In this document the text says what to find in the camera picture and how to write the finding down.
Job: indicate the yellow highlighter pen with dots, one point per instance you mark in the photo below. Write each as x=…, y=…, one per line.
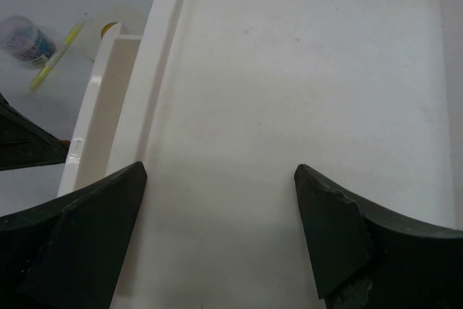
x=50, y=64

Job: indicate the white drawer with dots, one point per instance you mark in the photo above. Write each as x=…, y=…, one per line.
x=92, y=139

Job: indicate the white drawer cabinet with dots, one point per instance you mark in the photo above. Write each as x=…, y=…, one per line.
x=228, y=97

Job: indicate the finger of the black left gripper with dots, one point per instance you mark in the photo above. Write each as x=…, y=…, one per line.
x=24, y=144

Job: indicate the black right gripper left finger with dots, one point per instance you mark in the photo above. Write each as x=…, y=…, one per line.
x=69, y=251

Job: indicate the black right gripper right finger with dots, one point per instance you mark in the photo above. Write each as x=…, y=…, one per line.
x=366, y=256

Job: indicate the paperclip jar right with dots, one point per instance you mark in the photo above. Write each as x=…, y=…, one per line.
x=26, y=42

